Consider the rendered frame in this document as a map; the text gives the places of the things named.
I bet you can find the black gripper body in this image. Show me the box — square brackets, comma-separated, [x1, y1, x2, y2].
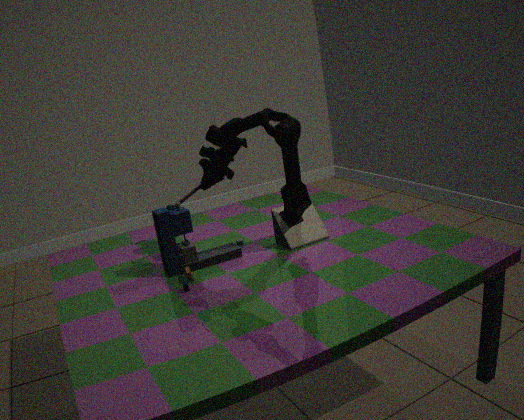
[199, 147, 234, 180]

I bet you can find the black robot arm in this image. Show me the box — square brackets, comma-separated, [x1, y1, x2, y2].
[199, 108, 312, 227]

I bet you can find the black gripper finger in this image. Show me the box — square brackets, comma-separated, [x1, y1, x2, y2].
[201, 166, 209, 183]
[202, 168, 224, 190]

